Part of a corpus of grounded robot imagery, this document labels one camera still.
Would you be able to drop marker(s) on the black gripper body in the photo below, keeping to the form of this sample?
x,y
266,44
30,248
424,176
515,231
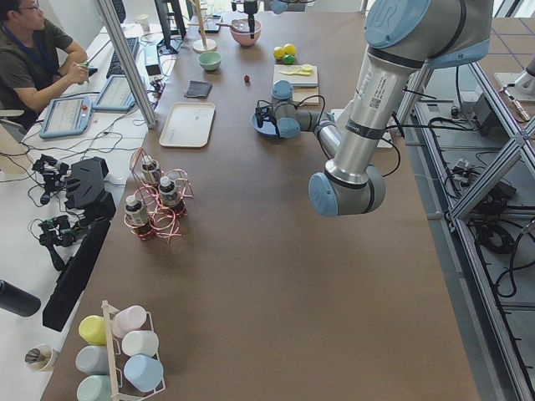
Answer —
x,y
268,116
251,9

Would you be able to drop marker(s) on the blue round plate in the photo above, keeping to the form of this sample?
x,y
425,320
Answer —
x,y
267,130

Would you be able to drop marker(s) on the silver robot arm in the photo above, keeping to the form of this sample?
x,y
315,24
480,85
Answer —
x,y
276,6
402,37

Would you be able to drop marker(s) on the pink bowl of ice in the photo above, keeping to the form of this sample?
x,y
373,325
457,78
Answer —
x,y
241,33

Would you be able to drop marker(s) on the yellow lemon upper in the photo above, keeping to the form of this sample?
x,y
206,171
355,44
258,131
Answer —
x,y
278,53

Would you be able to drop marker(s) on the yellow lemon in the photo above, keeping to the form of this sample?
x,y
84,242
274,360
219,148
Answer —
x,y
278,53
289,49

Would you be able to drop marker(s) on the yellow lemon lower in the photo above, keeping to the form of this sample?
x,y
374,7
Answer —
x,y
289,49

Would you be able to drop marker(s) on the wooden cutting board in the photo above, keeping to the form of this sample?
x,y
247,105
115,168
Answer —
x,y
295,80

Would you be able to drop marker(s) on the green lime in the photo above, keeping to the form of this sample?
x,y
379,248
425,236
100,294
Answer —
x,y
288,59

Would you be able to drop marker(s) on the yellow plastic knife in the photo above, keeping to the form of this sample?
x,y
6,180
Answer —
x,y
300,70

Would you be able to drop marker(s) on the wooden glass tree stand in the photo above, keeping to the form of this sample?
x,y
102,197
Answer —
x,y
204,44

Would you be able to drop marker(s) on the green bowl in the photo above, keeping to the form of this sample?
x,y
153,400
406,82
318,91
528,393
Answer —
x,y
210,61

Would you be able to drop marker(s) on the grey folded cloth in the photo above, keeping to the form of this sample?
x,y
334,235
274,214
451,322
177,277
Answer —
x,y
198,90

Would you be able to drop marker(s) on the cream rabbit tray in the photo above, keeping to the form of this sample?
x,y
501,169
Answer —
x,y
188,125

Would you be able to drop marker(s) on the drink bottle white cap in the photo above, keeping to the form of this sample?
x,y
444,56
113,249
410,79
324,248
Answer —
x,y
151,170

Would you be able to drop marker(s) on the dark drink bottle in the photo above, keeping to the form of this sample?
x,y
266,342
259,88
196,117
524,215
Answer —
x,y
138,218

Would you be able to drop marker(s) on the blue teach pendant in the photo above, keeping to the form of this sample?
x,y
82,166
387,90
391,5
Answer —
x,y
66,117

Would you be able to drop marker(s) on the seated person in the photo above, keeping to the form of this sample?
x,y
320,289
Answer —
x,y
39,61

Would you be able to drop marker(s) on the pink cup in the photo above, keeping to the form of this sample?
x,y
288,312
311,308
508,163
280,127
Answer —
x,y
128,320

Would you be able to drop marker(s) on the white cup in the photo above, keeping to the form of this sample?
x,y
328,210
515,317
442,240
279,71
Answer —
x,y
144,342

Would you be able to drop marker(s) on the yellow cup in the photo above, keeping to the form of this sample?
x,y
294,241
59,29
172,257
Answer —
x,y
92,330

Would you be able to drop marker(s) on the blue cup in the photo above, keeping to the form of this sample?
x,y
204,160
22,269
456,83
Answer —
x,y
143,372

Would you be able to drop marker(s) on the grey cup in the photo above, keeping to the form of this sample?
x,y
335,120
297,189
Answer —
x,y
92,360

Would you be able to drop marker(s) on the black water bottle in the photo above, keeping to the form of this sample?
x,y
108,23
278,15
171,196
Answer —
x,y
18,301

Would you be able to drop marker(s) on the pale green cup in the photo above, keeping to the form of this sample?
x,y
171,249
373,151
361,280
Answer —
x,y
94,388

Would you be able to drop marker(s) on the paper cup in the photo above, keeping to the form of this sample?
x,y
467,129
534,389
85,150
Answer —
x,y
41,358

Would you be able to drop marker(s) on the aluminium frame post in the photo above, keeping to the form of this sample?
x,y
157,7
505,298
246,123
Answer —
x,y
112,23

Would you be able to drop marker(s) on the copper wire bottle rack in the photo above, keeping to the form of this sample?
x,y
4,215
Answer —
x,y
155,207

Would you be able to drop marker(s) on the white wire cup rack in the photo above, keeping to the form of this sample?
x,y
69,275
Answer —
x,y
121,388

